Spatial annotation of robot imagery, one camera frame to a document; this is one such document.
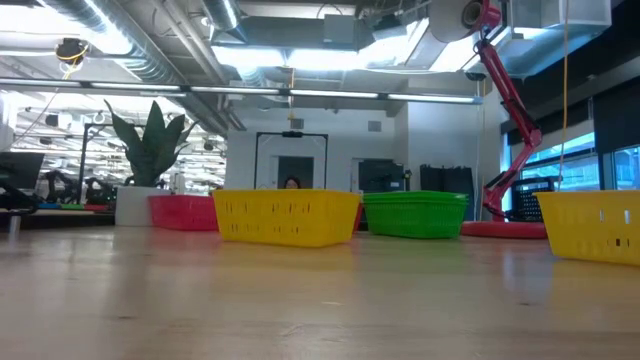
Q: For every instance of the green snake plant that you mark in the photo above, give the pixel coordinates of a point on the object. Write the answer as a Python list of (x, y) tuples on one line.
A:
[(152, 150)]

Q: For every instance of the long white light bar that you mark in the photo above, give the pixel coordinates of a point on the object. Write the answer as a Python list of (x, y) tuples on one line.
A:
[(330, 93)]

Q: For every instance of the black monitor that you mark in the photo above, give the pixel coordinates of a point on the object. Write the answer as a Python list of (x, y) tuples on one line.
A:
[(20, 170)]

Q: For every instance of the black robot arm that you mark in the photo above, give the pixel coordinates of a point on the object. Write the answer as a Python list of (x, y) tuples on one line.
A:
[(97, 192)]

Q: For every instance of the rectangular silver ventilation duct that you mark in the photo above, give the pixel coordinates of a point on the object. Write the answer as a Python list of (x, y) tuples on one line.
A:
[(550, 45)]

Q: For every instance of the black window blind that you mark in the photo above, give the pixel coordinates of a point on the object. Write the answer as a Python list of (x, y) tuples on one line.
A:
[(617, 120)]

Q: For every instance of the person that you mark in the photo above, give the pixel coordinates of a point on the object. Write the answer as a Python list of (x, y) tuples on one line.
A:
[(292, 183)]

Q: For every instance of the black cabinet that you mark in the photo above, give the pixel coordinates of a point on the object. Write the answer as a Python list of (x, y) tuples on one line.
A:
[(445, 180)]

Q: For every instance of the green plastic basket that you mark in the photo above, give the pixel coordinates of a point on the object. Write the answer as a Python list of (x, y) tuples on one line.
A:
[(415, 194), (415, 225)]

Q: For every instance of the grey ventilation unit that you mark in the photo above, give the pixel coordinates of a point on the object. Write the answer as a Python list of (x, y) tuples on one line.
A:
[(300, 32)]

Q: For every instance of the red desk lamp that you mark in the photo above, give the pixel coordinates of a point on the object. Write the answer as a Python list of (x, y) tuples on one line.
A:
[(502, 230)]

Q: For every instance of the black mesh crate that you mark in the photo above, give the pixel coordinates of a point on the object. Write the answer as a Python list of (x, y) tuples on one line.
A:
[(530, 205)]

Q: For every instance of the red plastic basket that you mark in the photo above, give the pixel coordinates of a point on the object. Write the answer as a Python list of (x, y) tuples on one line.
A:
[(182, 215), (357, 220)]

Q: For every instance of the round silver ventilation duct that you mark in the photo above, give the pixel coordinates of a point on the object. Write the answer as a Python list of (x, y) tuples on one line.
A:
[(140, 65)]

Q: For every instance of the yellow plastic basket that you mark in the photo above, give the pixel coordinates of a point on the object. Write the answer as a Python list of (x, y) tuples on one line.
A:
[(285, 235), (575, 245)]

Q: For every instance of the black aluminium frame with camera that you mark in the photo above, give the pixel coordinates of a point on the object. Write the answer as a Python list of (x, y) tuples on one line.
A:
[(292, 134)]

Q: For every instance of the black equipment rack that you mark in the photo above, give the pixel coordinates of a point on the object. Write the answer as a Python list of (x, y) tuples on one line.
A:
[(380, 175)]

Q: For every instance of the wooden table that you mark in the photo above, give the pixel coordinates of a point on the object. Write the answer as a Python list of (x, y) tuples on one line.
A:
[(60, 215)]

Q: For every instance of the white plant pot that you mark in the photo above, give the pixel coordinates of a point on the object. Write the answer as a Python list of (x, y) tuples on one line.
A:
[(132, 207)]

